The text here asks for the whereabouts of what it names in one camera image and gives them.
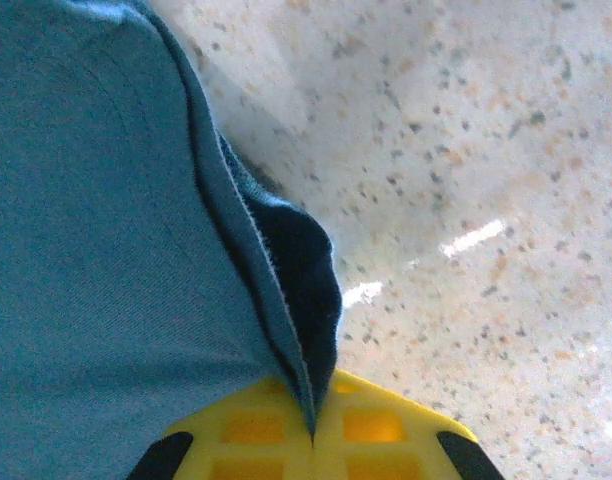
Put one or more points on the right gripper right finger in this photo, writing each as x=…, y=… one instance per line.
x=421, y=425

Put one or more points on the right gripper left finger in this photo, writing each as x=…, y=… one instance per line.
x=206, y=425

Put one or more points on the dark blue t-shirt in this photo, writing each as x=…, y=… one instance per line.
x=86, y=200

